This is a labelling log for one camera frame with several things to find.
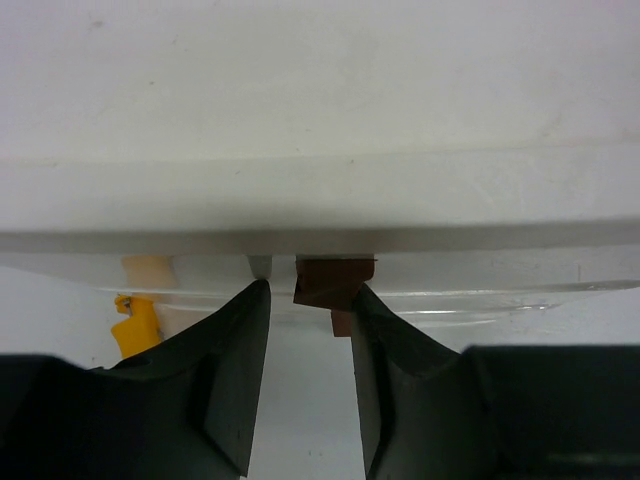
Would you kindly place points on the white drawer container box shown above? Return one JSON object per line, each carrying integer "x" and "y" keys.
{"x": 318, "y": 127}

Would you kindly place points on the yellow small clamp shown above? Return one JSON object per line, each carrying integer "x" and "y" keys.
{"x": 140, "y": 330}

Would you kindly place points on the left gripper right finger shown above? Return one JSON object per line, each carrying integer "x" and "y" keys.
{"x": 490, "y": 412}

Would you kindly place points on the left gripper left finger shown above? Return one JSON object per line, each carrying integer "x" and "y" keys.
{"x": 184, "y": 409}

